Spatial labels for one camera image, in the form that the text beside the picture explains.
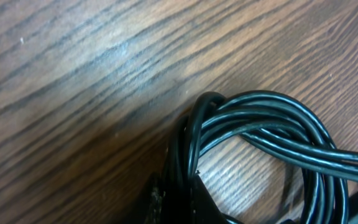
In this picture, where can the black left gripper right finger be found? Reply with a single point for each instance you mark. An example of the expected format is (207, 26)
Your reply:
(204, 209)

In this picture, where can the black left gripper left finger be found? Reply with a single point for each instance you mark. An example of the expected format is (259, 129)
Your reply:
(157, 201)

